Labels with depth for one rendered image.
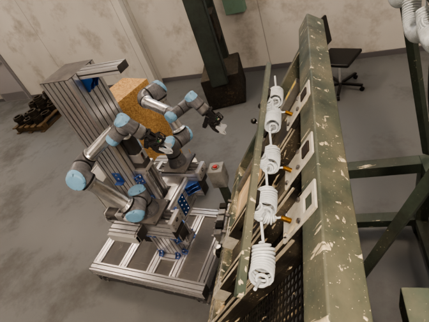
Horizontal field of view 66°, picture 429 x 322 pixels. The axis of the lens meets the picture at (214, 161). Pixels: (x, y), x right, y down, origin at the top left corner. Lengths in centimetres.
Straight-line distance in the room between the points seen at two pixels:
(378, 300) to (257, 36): 422
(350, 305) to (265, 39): 518
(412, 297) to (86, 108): 185
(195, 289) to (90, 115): 161
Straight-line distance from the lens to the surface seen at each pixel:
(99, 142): 201
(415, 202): 142
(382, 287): 292
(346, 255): 81
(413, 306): 87
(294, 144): 144
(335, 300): 74
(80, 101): 213
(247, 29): 570
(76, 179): 201
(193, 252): 310
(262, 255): 86
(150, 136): 176
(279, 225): 131
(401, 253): 309
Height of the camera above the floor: 258
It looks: 38 degrees down
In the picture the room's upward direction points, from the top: 22 degrees counter-clockwise
